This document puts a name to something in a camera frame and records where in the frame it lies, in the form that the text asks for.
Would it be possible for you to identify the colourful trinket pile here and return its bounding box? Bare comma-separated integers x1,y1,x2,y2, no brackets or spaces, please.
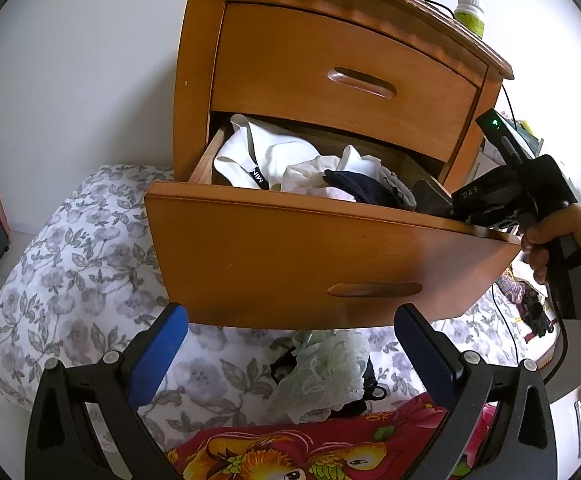
497,268,554,341

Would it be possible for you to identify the person's right hand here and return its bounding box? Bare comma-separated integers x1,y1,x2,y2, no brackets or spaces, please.
522,204,581,284

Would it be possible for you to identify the green pill bottle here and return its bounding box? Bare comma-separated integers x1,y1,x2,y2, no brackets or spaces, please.
453,0,485,39

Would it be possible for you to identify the pale green lace garment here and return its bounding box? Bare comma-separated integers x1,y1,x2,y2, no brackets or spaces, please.
266,330,370,425

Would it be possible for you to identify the wooden nightstand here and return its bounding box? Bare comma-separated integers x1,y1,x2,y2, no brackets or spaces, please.
173,0,513,190

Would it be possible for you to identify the navy blue garment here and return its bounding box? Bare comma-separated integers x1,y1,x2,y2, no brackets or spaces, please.
323,169,405,209

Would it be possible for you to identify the black charger cable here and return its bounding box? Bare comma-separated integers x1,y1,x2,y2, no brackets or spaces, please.
422,0,522,131

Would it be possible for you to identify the red floral cushion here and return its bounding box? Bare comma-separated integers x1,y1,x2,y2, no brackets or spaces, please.
166,391,497,480

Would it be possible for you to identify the wooden drawer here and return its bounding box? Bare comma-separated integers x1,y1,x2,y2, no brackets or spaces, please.
211,3,477,162
145,118,519,328

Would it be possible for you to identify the white garment with black label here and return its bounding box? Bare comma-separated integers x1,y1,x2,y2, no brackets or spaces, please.
213,114,320,190

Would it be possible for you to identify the white small cloth with label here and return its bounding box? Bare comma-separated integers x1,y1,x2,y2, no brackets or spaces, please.
280,145,417,211

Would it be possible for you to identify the floral grey white quilt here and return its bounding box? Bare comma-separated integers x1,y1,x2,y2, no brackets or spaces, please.
0,162,547,453

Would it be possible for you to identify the black lace garment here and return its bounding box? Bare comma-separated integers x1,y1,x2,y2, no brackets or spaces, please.
270,348,388,424

